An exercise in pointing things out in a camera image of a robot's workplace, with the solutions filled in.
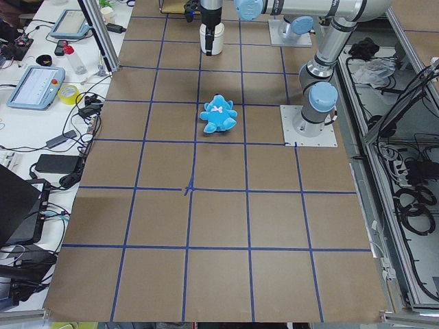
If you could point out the clear bottle red cap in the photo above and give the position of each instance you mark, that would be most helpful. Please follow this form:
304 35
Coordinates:
75 61

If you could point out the blue teach pendant far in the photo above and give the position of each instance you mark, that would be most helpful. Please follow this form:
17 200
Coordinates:
71 24

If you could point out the blue teach pendant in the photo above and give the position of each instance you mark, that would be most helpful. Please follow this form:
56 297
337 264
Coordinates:
37 88
71 24

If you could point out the white trash can with lid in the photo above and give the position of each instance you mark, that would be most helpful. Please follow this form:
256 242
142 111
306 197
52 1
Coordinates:
212 44

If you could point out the black power adapter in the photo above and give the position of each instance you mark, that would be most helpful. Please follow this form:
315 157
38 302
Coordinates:
111 27

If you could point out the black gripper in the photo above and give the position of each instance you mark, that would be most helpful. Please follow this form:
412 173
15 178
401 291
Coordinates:
211 14

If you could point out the blue plush teddy bear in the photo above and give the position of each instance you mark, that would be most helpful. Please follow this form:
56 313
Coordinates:
219 115

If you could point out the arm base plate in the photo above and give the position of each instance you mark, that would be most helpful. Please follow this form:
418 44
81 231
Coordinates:
297 132
284 34

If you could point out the black laptop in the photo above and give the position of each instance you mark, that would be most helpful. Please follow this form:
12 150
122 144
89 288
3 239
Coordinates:
23 203

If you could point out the yellow tape roll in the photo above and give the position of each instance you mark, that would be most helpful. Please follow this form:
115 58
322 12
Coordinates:
68 94

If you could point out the aluminium frame post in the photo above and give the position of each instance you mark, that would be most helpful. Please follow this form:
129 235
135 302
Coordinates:
95 21

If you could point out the white paper cup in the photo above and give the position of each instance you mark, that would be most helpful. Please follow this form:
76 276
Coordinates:
108 15

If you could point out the blue teach pendant near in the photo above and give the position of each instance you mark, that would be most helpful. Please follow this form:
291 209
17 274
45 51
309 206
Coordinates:
37 88

